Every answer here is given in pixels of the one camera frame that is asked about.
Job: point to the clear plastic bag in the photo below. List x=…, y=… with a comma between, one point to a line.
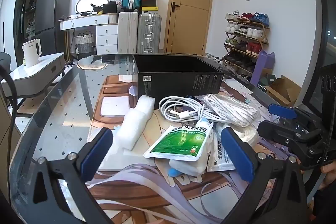
x=116, y=2

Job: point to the silver suitcase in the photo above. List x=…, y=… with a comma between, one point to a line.
x=149, y=33

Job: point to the white paper sheet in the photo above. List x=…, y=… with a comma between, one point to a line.
x=126, y=78

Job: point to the white ribbed container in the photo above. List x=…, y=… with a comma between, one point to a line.
x=113, y=18

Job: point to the printed desk mat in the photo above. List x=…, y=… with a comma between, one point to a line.
x=147, y=187

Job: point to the white vanity desk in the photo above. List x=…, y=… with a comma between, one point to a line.
x=105, y=35

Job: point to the wicker basket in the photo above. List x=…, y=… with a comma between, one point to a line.
x=84, y=44

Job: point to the wooden door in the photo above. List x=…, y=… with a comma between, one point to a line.
x=191, y=3

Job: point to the white cloth roll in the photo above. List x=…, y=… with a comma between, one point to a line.
x=249, y=134

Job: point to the white side cabinet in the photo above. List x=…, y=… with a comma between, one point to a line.
x=34, y=74

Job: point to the white electric kettle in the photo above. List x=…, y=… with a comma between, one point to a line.
x=31, y=52

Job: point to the black bag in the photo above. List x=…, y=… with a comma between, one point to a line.
x=109, y=8

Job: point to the green box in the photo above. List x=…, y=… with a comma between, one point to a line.
x=271, y=81

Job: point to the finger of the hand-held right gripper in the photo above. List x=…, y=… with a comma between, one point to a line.
x=283, y=110
x=286, y=133

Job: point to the person's right hand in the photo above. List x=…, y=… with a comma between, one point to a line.
x=329, y=172

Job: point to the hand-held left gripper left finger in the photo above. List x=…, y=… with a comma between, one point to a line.
x=96, y=154

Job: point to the open cardboard box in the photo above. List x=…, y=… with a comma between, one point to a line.
x=282, y=90

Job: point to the shoe rack with shoes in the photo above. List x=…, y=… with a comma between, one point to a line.
x=246, y=32

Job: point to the oval mirror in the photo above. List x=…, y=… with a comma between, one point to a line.
x=92, y=3

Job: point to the shoes on floor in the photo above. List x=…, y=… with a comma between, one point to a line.
x=215, y=58

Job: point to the dark window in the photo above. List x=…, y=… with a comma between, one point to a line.
x=326, y=29

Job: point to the white foil medicine packet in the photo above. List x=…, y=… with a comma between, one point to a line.
x=219, y=158

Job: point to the white foam wrap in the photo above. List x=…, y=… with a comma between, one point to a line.
x=132, y=124

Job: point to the wooden shoe rack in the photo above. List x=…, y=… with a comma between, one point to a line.
x=265, y=35

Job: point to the green medicine packet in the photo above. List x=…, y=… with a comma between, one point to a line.
x=178, y=144

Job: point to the white suitcase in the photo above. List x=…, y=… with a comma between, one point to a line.
x=128, y=32

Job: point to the purple bag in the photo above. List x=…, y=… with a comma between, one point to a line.
x=261, y=66

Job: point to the person's right forearm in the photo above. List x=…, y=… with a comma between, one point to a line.
x=325, y=208

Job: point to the white plush toy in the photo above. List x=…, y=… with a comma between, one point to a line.
x=194, y=167

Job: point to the black cardboard box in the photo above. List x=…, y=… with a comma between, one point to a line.
x=178, y=82

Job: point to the round floor rug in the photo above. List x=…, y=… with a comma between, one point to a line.
x=90, y=62

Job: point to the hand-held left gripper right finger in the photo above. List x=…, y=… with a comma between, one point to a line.
x=237, y=157

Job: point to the yellow black shoe box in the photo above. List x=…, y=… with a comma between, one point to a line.
x=149, y=10

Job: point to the black refrigerator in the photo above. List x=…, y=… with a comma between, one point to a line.
x=52, y=8

